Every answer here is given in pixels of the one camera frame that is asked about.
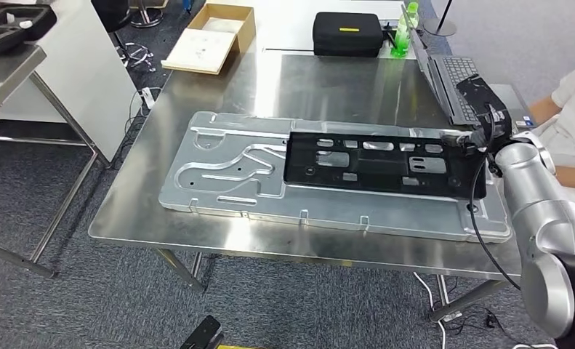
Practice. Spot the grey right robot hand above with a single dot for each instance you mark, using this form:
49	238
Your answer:
479	96

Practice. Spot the black plastic frame part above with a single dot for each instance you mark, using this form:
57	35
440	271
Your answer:
378	166

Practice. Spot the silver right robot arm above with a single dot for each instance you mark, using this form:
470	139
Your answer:
537	212

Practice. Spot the stainless steel workbench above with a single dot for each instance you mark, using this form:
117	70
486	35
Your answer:
316	86

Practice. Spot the small white part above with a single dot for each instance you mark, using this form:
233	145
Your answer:
22	23

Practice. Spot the grey laptop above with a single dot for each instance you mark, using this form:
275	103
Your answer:
453	72

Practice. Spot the stand with round base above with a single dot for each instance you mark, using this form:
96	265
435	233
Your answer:
440	28

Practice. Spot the green plastic bottle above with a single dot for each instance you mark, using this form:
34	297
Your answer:
402	38

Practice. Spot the black zip case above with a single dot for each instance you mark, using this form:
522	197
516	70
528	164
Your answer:
345	41

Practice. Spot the large stamped metal plate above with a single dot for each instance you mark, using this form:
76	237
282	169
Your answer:
229	202

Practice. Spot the open cardboard box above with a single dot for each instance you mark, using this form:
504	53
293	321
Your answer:
205	53

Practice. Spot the white power strip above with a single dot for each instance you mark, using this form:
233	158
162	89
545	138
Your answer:
148	98

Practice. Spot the chrome chair base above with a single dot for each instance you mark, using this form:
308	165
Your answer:
138	58

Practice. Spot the steel table with white panel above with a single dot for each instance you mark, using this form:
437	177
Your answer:
85	86

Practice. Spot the black foam tray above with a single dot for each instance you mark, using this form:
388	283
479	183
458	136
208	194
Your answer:
36	24

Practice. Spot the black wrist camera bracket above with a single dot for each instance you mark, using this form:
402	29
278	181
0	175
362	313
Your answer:
475	144

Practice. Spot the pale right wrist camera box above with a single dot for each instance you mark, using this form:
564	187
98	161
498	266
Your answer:
453	138

